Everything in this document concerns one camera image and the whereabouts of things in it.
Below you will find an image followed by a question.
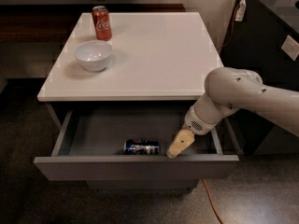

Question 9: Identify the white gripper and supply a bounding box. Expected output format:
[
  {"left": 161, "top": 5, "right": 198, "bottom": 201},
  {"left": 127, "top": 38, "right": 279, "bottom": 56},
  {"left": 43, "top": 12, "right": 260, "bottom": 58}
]
[{"left": 166, "top": 105, "right": 220, "bottom": 159}]

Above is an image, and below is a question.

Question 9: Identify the blue Pepsi can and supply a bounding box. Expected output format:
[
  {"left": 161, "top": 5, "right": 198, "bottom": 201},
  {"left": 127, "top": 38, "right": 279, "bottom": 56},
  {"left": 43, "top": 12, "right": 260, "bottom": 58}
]
[{"left": 123, "top": 139, "right": 160, "bottom": 155}]

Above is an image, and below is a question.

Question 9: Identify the grey top drawer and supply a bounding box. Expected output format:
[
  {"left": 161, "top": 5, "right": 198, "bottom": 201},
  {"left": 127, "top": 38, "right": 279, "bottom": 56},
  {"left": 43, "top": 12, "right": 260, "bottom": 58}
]
[{"left": 34, "top": 109, "right": 238, "bottom": 181}]

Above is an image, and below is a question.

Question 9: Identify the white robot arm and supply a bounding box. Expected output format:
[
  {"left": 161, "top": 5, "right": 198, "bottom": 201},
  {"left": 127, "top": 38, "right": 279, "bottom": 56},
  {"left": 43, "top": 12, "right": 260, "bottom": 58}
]
[{"left": 166, "top": 67, "right": 299, "bottom": 159}]

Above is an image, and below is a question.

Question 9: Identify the grey drawer cabinet white top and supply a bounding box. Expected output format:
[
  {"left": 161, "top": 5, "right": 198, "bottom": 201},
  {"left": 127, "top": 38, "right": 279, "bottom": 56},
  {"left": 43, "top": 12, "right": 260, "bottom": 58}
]
[{"left": 36, "top": 11, "right": 237, "bottom": 194}]

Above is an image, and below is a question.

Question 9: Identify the red Coca-Cola can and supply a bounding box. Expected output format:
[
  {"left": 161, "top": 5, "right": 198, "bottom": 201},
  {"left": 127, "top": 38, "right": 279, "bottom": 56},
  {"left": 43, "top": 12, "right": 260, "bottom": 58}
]
[{"left": 92, "top": 6, "right": 112, "bottom": 41}]

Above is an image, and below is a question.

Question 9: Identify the white ceramic bowl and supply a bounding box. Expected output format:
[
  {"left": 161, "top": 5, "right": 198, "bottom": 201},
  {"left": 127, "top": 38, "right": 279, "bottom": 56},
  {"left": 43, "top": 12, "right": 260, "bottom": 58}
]
[{"left": 74, "top": 40, "right": 112, "bottom": 72}]

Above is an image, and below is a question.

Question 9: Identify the white paper tag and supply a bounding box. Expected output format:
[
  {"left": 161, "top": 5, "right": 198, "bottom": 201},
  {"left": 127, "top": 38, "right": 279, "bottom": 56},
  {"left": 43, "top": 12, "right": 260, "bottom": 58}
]
[{"left": 235, "top": 0, "right": 247, "bottom": 21}]

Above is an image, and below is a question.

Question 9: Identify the black side cabinet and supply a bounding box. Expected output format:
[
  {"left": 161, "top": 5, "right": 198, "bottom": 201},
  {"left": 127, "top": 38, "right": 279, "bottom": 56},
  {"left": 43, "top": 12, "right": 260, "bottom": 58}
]
[{"left": 221, "top": 0, "right": 299, "bottom": 155}]

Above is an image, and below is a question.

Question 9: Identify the dark wooden bench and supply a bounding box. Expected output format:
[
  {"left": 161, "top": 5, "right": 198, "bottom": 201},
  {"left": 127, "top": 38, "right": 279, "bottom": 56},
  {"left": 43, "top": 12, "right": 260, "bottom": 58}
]
[{"left": 0, "top": 3, "right": 186, "bottom": 44}]

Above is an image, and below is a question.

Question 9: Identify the white wall outlet plate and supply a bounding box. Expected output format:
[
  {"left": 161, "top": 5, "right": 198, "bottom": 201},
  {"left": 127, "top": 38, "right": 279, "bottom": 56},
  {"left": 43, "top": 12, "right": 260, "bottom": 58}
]
[{"left": 281, "top": 35, "right": 299, "bottom": 61}]

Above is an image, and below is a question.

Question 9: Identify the orange power cable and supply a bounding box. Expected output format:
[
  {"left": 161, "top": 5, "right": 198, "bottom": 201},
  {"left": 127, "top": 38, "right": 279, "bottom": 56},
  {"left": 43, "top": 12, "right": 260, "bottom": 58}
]
[{"left": 201, "top": 0, "right": 299, "bottom": 224}]

